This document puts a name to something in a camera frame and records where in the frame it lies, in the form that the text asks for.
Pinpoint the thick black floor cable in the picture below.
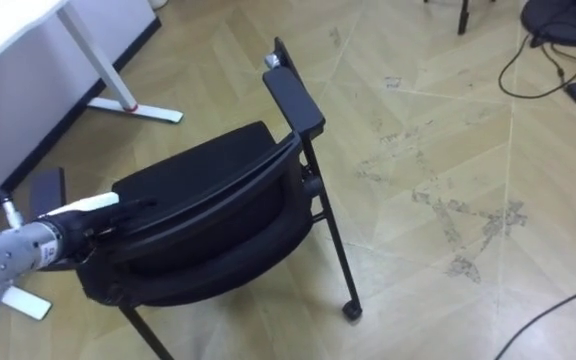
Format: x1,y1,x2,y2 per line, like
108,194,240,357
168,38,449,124
493,280,576,360

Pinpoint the black stand leg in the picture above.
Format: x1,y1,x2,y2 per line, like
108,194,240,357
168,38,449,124
422,0,497,36

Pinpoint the black office chair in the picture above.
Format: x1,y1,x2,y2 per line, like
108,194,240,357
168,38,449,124
28,36,364,360

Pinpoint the white desk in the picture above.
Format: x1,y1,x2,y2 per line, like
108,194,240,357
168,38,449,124
0,0,185,322

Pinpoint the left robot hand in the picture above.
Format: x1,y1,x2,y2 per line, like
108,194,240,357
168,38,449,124
39,191,158,264

